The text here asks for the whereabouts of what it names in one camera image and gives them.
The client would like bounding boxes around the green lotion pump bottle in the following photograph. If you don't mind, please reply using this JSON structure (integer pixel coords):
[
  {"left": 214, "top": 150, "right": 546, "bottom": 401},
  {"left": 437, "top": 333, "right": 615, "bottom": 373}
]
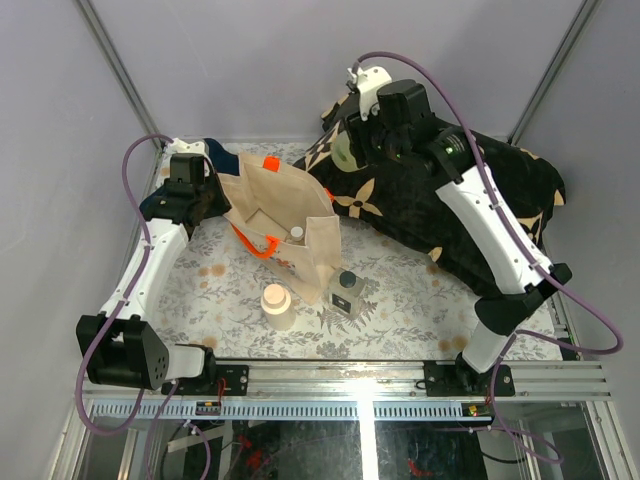
[{"left": 331, "top": 131, "right": 359, "bottom": 173}]

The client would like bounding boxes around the beige canvas tote bag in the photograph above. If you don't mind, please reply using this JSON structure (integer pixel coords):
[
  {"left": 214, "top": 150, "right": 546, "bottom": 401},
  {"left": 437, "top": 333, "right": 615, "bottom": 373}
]
[{"left": 218, "top": 153, "right": 342, "bottom": 305}]

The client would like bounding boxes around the small clear white-capped bottle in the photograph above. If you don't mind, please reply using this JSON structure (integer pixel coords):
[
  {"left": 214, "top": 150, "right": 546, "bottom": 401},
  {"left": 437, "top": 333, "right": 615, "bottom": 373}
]
[{"left": 285, "top": 226, "right": 305, "bottom": 246}]

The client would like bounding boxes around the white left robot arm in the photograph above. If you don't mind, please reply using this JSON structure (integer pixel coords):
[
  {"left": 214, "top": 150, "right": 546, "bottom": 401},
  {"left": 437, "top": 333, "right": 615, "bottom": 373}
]
[{"left": 76, "top": 153, "right": 230, "bottom": 395}]

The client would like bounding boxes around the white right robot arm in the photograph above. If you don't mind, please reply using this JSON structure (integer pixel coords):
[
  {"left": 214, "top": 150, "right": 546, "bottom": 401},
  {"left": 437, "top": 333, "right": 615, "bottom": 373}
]
[{"left": 345, "top": 76, "right": 571, "bottom": 395}]

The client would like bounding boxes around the dark blue cloth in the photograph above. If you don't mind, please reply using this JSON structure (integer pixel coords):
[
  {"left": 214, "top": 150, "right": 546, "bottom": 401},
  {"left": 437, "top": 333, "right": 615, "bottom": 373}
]
[{"left": 138, "top": 137, "right": 243, "bottom": 221}]

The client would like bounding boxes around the black floral plush blanket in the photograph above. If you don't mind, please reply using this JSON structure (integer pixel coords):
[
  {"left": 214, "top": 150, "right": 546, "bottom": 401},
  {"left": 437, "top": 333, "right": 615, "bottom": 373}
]
[{"left": 294, "top": 94, "right": 567, "bottom": 297}]

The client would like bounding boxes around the peach cylindrical bottle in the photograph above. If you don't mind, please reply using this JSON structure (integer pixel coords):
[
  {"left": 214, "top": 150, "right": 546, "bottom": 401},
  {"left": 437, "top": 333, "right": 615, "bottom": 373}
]
[{"left": 260, "top": 284, "right": 295, "bottom": 331}]

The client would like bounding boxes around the square glass perfume bottle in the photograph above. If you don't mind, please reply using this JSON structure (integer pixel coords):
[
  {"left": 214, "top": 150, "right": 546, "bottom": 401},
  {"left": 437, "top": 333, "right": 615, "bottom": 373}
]
[{"left": 327, "top": 268, "right": 365, "bottom": 320}]

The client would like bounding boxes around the floral patterned table mat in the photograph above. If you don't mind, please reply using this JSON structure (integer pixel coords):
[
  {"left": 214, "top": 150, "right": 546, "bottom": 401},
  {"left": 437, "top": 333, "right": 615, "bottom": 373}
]
[{"left": 152, "top": 141, "right": 566, "bottom": 362}]

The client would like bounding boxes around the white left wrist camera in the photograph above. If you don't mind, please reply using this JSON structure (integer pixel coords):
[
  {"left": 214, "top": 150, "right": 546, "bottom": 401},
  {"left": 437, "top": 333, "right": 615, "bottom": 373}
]
[{"left": 165, "top": 138, "right": 209, "bottom": 156}]

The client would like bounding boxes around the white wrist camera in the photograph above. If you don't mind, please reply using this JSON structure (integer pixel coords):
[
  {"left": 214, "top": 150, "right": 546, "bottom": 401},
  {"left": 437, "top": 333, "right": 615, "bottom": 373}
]
[
  {"left": 165, "top": 138, "right": 209, "bottom": 156},
  {"left": 347, "top": 66, "right": 392, "bottom": 121}
]

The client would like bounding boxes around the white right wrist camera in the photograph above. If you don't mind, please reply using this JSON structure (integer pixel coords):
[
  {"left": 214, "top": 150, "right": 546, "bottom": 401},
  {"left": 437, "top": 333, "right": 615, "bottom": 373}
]
[{"left": 347, "top": 66, "right": 392, "bottom": 121}]

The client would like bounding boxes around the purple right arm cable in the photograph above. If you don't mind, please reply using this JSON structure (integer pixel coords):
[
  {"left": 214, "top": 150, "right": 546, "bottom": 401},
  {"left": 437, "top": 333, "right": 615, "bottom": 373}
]
[{"left": 352, "top": 50, "right": 625, "bottom": 463}]

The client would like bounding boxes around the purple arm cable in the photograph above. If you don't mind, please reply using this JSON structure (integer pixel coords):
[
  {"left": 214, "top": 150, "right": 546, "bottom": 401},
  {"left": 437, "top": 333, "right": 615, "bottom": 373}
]
[
  {"left": 74, "top": 133, "right": 213, "bottom": 480},
  {"left": 352, "top": 50, "right": 625, "bottom": 463}
]

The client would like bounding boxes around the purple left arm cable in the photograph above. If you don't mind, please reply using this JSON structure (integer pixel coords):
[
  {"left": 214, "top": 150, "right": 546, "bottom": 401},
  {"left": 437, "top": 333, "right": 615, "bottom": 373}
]
[{"left": 74, "top": 133, "right": 213, "bottom": 480}]

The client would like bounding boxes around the aluminium mounting rail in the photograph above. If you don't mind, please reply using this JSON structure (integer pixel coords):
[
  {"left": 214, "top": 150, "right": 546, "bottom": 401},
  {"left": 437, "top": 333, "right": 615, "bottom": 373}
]
[{"left": 225, "top": 360, "right": 612, "bottom": 402}]

